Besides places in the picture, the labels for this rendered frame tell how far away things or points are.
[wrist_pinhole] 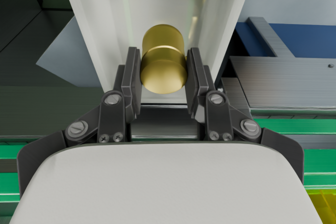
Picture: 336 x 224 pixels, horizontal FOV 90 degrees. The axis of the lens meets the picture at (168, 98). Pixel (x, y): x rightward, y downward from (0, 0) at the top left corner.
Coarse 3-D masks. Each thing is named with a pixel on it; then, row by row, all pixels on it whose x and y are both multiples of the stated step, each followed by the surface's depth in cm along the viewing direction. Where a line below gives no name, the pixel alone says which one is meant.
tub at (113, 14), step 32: (96, 0) 20; (128, 0) 23; (160, 0) 23; (192, 0) 23; (224, 0) 19; (96, 32) 20; (128, 32) 27; (192, 32) 27; (224, 32) 19; (96, 64) 22; (160, 96) 29
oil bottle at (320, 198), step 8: (312, 192) 29; (320, 192) 30; (328, 192) 30; (312, 200) 29; (320, 200) 29; (328, 200) 29; (320, 208) 28; (328, 208) 28; (320, 216) 27; (328, 216) 27
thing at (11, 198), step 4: (0, 196) 32; (4, 196) 32; (8, 196) 32; (12, 196) 32; (16, 196) 32; (0, 200) 32; (4, 200) 32; (8, 200) 32; (12, 200) 32; (16, 200) 32
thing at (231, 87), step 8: (224, 80) 28; (232, 80) 28; (216, 88) 29; (224, 88) 27; (232, 88) 27; (240, 88) 27; (232, 96) 26; (240, 96) 26; (232, 104) 25; (240, 104) 25
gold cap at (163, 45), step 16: (160, 32) 12; (176, 32) 13; (144, 48) 12; (160, 48) 11; (176, 48) 12; (144, 64) 11; (160, 64) 11; (176, 64) 11; (144, 80) 12; (160, 80) 12; (176, 80) 12
